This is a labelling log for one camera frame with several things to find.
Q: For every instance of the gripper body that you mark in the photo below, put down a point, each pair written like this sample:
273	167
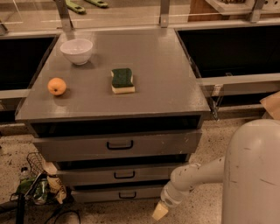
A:
170	198

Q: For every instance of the grey bottom drawer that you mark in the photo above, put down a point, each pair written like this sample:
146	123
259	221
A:
118	193

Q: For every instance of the grey drawer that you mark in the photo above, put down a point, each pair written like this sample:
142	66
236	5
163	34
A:
117	174
118	193
78	148

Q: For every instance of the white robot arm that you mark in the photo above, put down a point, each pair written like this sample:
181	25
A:
249	172

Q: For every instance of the grey middle drawer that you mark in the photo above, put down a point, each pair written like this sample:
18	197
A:
117	174

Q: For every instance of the grey top drawer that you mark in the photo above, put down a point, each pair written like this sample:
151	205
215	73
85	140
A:
78	148

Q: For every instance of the grey drawer cabinet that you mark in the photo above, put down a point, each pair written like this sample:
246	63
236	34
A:
118	125

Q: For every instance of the green snack bag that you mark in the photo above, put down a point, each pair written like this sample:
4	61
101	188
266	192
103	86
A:
41	192

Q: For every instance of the green yellow sponge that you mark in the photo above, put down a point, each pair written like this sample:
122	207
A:
122	81

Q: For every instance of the clear plastic bottle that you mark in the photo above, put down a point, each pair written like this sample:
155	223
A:
24	174

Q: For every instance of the brown cardboard box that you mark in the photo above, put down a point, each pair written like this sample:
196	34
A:
271	104

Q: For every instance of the orange fruit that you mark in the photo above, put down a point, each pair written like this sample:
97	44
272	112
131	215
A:
56	86

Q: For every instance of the white ceramic bowl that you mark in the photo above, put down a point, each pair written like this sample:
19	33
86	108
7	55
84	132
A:
78	51

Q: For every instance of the green tool right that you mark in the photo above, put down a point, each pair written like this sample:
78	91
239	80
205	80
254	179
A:
98	3

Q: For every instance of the green tool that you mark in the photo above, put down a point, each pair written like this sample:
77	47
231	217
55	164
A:
98	3
75	7

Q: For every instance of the green tool left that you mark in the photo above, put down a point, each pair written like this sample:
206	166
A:
75	7

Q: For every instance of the black wire basket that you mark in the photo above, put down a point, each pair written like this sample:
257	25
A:
35	161

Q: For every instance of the metal bracket middle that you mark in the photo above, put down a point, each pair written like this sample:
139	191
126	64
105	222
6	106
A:
164	13

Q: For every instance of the metal bracket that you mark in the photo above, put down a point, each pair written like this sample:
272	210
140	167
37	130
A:
255	13
164	13
64	15

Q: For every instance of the metal bracket right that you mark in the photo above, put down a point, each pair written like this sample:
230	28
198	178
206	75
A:
255	13

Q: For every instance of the metal bracket left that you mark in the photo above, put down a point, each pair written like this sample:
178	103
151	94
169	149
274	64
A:
64	15

